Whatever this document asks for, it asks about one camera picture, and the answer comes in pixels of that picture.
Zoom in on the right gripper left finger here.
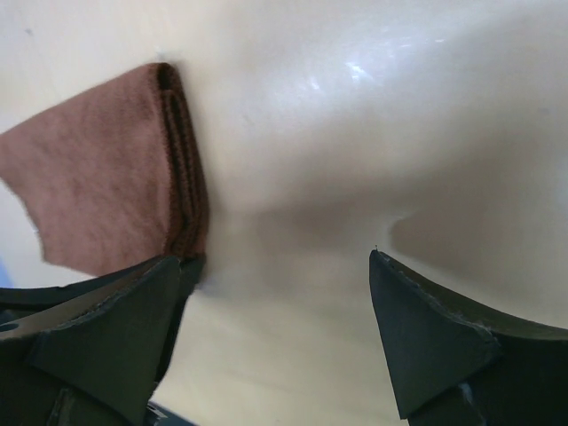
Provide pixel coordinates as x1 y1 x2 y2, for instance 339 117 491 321
28 257 204 425

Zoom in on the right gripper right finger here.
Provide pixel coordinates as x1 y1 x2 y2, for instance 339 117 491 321
369 250 567 420

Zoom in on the brown towel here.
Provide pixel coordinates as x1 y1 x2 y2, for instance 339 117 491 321
1 62 209 276

